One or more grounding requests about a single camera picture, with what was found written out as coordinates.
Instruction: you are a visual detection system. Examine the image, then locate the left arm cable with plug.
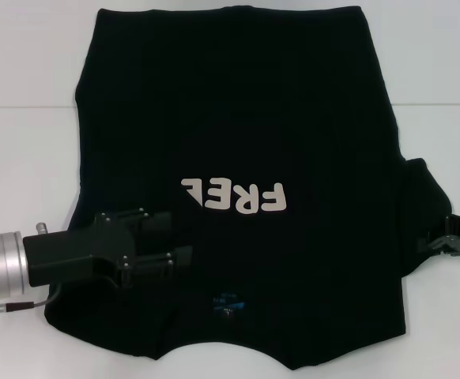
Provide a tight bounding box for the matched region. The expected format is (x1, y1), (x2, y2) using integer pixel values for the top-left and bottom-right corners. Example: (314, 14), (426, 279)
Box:
(0, 282), (63, 321)

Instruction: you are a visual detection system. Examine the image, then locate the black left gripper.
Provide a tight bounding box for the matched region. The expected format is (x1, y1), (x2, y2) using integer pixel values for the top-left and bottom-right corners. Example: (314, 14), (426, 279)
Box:
(21, 207), (194, 289)

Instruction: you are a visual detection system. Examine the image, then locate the black shirt with white print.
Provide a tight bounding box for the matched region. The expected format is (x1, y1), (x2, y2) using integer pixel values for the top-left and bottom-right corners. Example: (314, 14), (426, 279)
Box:
(43, 6), (453, 351)

